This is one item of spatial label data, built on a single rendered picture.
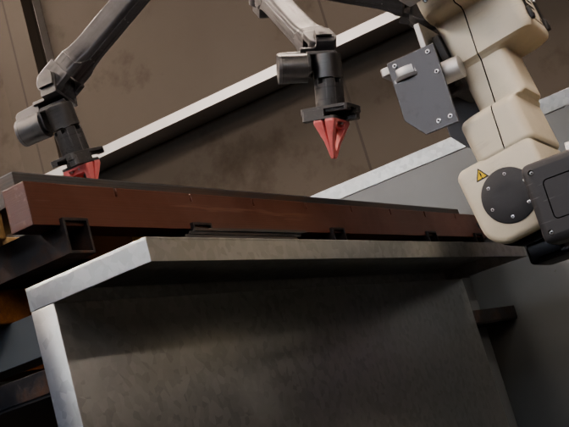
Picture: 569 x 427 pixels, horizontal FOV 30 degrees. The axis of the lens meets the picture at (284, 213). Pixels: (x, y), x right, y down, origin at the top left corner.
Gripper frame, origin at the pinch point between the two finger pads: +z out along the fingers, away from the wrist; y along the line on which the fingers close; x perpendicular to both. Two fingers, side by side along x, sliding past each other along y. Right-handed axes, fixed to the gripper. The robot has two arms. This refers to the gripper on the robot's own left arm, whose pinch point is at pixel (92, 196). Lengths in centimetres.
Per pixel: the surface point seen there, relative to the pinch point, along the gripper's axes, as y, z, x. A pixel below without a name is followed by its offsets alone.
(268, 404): 38, 42, 48
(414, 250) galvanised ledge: 1, 31, 63
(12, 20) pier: -388, -161, -328
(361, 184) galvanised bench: -97, 18, 11
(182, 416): 58, 37, 48
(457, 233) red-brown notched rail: -73, 37, 42
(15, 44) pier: -385, -145, -329
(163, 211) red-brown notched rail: 38, 9, 43
